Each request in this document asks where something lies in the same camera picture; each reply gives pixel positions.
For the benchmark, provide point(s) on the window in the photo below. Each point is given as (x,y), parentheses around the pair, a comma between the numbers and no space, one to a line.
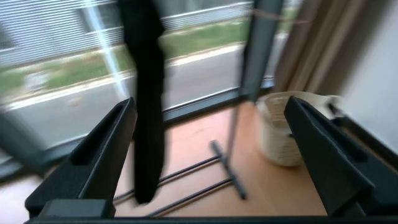
(62,31)

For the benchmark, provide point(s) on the black shorts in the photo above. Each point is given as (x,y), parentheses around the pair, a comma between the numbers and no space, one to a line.
(149,124)

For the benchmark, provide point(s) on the beige curtain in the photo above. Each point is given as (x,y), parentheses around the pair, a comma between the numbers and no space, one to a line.
(311,46)

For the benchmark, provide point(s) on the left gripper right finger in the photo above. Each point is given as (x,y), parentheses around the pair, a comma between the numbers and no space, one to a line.
(332,174)

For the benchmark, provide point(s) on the black clothes rack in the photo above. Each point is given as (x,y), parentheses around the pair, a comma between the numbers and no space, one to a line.
(228,169)

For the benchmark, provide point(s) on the white laundry basket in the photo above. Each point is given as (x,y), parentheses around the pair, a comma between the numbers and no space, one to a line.
(273,140)

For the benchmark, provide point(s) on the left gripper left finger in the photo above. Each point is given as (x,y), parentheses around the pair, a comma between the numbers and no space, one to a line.
(105,168)

